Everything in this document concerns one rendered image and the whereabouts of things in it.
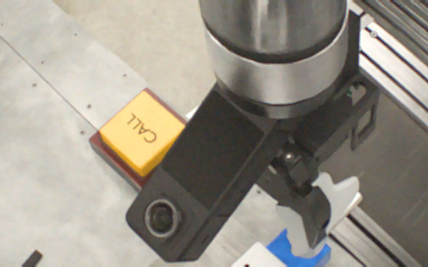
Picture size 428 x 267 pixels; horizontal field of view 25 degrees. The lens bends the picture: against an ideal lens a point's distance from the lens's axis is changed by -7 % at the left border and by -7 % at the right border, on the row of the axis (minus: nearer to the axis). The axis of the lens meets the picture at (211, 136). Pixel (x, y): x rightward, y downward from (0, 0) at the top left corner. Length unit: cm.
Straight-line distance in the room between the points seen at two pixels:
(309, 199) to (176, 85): 137
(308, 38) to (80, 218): 53
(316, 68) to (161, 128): 47
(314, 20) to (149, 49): 156
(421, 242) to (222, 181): 104
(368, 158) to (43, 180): 76
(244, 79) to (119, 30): 155
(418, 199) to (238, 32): 116
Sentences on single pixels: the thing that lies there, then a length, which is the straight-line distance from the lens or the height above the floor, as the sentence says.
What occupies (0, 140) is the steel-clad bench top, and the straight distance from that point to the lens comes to 102.
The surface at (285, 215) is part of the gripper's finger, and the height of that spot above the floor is 107.
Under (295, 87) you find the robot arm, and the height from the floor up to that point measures 123.
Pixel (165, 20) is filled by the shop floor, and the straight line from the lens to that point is 204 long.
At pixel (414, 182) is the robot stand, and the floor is 21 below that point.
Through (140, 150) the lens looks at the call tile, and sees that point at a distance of 94.
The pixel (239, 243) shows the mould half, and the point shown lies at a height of 89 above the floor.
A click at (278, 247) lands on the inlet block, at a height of 90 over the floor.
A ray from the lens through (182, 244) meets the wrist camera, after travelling 56.
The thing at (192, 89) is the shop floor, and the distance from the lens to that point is 194.
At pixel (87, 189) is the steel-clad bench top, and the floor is 80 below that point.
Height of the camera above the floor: 166
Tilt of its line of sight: 61 degrees down
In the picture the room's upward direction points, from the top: 11 degrees counter-clockwise
